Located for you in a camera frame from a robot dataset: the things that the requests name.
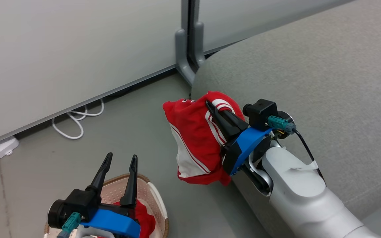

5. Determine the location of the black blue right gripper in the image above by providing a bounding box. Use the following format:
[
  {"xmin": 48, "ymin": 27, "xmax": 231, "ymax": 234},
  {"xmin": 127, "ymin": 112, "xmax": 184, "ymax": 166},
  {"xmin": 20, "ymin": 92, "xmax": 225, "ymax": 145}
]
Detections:
[{"xmin": 205, "ymin": 100, "xmax": 274, "ymax": 176}]

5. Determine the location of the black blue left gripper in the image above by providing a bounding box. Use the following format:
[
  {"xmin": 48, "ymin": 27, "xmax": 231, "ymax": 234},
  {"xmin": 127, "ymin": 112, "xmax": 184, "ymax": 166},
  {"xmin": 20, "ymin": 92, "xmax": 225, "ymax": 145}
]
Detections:
[{"xmin": 79, "ymin": 152, "xmax": 141, "ymax": 238}]

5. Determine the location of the red white striped garment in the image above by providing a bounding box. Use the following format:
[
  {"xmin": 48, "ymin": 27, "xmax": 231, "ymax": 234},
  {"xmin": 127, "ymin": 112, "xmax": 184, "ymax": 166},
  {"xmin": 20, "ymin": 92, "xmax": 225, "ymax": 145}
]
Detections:
[{"xmin": 162, "ymin": 91, "xmax": 246, "ymax": 186}]

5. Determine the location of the white wicker-rimmed laundry basket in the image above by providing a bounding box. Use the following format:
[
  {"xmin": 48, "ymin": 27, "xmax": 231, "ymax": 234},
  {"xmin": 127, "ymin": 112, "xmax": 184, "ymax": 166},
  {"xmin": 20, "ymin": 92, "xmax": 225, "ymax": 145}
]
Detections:
[{"xmin": 43, "ymin": 174, "xmax": 170, "ymax": 238}]

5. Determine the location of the plain red garment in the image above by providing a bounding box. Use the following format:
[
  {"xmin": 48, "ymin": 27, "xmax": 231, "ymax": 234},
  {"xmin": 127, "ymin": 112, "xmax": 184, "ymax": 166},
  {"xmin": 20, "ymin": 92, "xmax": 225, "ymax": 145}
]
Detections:
[{"xmin": 112, "ymin": 200, "xmax": 156, "ymax": 238}]

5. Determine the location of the grey fabric sofa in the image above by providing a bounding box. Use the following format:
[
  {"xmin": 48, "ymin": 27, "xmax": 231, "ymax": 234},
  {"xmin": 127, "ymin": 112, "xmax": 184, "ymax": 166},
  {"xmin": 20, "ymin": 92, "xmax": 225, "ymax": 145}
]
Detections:
[{"xmin": 190, "ymin": 0, "xmax": 381, "ymax": 238}]

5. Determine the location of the white power adapter box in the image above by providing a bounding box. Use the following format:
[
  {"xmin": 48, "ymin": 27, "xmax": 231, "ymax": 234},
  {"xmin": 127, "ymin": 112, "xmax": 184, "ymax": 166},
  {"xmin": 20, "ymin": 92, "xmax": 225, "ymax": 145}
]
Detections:
[{"xmin": 0, "ymin": 136, "xmax": 20, "ymax": 160}]

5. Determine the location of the teal right camera connector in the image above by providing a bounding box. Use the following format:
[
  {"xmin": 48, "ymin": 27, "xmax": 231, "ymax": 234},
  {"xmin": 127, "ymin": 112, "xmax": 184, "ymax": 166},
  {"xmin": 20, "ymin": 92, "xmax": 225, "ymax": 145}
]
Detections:
[{"xmin": 267, "ymin": 115, "xmax": 297, "ymax": 135}]

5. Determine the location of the teal camera connector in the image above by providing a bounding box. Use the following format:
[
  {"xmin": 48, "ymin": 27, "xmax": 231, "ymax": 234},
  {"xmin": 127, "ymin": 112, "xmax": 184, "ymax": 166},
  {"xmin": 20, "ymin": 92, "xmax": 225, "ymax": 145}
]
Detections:
[
  {"xmin": 56, "ymin": 212, "xmax": 82, "ymax": 238},
  {"xmin": 267, "ymin": 115, "xmax": 297, "ymax": 135}
]

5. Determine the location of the teal left camera connector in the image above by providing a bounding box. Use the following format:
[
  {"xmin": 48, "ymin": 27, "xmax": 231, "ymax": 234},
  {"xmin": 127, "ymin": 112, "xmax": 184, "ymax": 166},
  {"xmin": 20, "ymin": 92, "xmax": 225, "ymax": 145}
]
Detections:
[{"xmin": 56, "ymin": 212, "xmax": 82, "ymax": 238}]

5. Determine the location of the white floor cable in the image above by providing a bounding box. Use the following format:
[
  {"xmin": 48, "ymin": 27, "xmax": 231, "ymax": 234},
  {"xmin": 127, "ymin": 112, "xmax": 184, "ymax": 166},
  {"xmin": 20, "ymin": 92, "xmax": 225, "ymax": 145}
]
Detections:
[{"xmin": 51, "ymin": 98, "xmax": 105, "ymax": 140}]

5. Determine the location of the grey partition foot bracket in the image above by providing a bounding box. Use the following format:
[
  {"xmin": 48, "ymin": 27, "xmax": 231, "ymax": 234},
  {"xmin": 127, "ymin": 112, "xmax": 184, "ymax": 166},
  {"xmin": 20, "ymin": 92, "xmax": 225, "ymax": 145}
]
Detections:
[{"xmin": 175, "ymin": 21, "xmax": 206, "ymax": 87}]

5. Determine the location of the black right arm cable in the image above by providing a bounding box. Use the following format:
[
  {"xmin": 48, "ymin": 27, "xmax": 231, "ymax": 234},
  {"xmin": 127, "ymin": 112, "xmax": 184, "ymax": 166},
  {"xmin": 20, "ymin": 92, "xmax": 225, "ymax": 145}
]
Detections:
[{"xmin": 292, "ymin": 129, "xmax": 325, "ymax": 183}]

